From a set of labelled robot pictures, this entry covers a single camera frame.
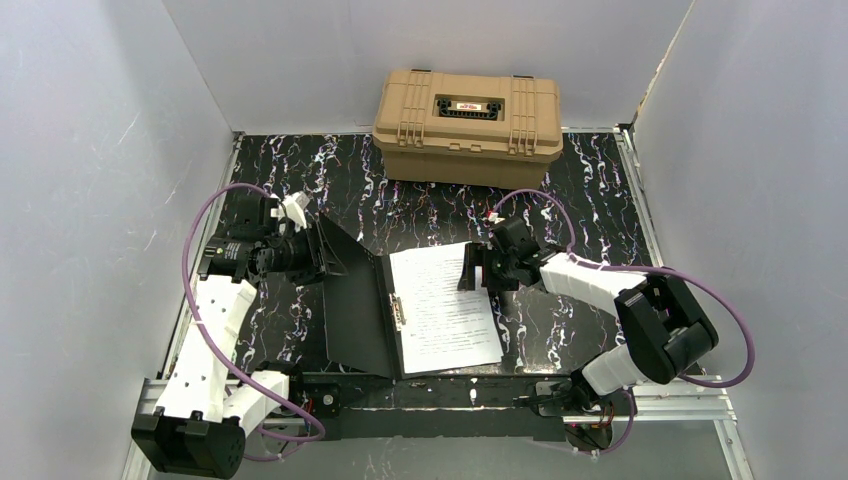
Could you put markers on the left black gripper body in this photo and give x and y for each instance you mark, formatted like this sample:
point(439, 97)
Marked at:
point(315, 250)

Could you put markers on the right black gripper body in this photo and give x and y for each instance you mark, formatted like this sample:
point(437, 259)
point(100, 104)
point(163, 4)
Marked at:
point(486, 268)

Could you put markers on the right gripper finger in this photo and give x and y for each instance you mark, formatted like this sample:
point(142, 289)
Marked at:
point(473, 257)
point(492, 278)

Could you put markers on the white A4 file folder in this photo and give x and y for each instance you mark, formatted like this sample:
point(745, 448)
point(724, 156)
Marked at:
point(362, 314)

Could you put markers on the printed paper sheet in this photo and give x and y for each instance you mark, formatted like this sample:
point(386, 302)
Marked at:
point(444, 328)

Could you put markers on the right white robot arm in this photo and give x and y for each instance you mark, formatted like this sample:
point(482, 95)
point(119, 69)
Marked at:
point(665, 329)

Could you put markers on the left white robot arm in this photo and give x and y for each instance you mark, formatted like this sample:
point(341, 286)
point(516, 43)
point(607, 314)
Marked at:
point(201, 421)

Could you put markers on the tan plastic toolbox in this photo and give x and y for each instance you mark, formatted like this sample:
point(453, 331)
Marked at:
point(501, 132)

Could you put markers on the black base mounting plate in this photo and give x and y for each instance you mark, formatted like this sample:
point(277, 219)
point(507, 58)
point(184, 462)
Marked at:
point(616, 407)

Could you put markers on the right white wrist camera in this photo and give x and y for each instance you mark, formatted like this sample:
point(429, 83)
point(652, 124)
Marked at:
point(493, 218)

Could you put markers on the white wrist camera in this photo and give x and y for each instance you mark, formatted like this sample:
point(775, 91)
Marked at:
point(295, 206)
point(493, 218)

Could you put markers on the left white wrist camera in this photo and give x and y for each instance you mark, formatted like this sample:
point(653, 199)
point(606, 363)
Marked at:
point(295, 206)

